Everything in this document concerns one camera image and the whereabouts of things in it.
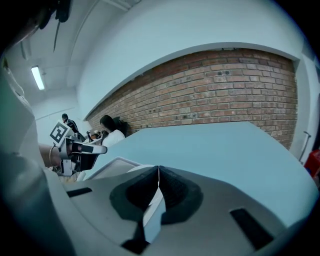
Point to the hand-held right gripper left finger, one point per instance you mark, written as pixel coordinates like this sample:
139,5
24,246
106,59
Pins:
100,190

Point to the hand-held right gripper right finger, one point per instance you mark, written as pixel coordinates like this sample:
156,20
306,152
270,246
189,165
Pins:
212,200

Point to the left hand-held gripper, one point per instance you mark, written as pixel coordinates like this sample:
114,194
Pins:
65,152

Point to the white item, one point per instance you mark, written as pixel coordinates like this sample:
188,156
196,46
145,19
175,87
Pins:
153,225

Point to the person's left forearm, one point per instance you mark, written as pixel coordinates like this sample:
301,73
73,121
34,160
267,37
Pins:
46,155

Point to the white tray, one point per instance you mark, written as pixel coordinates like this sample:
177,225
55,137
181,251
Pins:
112,168

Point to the black office chair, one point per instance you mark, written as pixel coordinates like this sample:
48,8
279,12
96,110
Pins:
122,125

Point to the light grey table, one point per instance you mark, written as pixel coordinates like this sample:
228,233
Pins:
212,150

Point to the person's white shirt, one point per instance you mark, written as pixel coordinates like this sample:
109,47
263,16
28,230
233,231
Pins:
17,162

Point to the ceiling tube light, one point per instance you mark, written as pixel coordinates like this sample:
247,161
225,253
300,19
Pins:
38,78

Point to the grey metal stand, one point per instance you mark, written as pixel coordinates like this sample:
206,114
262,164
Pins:
305,145

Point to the red crate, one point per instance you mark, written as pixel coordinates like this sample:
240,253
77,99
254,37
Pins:
313,161

